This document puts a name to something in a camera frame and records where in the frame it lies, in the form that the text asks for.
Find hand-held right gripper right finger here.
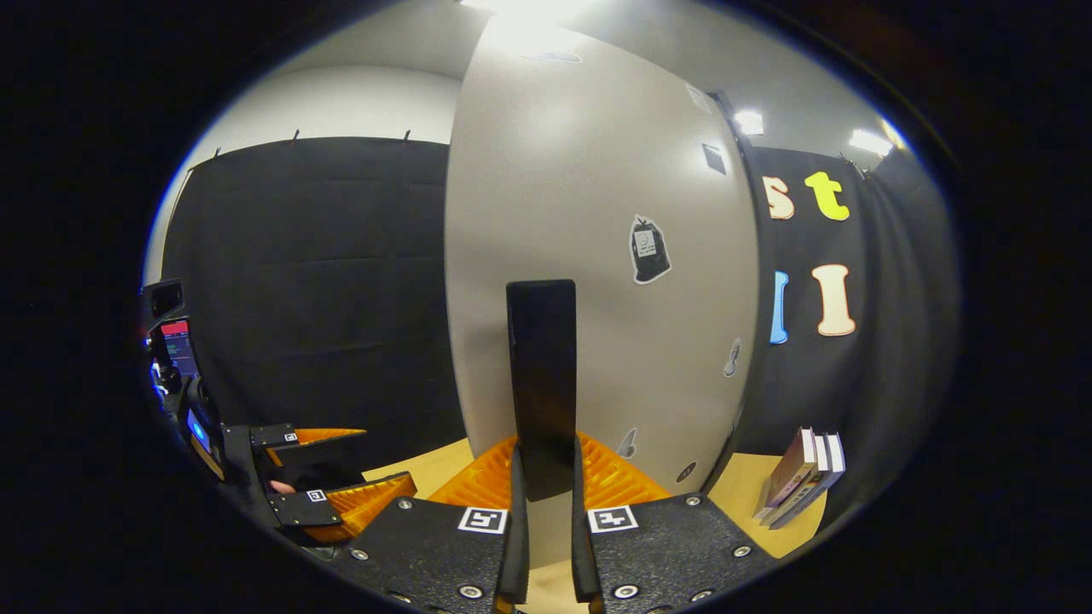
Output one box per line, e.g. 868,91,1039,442
572,431,777,614

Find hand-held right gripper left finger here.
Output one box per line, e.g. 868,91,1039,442
328,435,530,614

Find black cabinet door handle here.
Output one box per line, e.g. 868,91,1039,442
506,280,578,502

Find black backdrop cloth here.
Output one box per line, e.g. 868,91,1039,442
160,136,962,531

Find purple spine book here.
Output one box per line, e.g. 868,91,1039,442
754,426,817,519

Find black orange spine book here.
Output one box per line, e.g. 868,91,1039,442
766,433,831,525

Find blue grey spine book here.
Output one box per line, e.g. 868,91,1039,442
772,432,846,530

